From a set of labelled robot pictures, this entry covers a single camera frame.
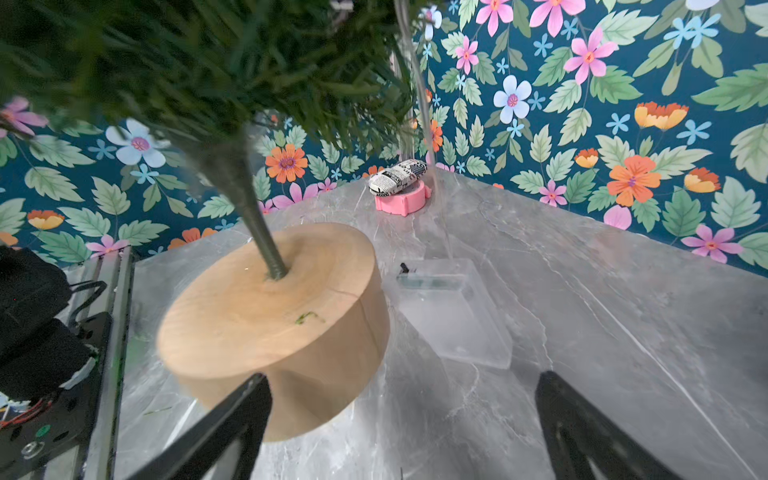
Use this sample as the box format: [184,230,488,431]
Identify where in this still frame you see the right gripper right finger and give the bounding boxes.
[535,371,679,479]

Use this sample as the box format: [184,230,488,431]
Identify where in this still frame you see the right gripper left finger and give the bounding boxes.
[132,373,273,479]

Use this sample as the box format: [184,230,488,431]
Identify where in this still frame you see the small green tree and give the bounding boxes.
[0,0,430,444]

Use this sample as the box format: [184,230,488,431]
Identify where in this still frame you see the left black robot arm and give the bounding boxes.
[1,246,104,403]

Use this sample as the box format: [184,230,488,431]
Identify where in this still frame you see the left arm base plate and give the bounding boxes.
[1,313,111,479]

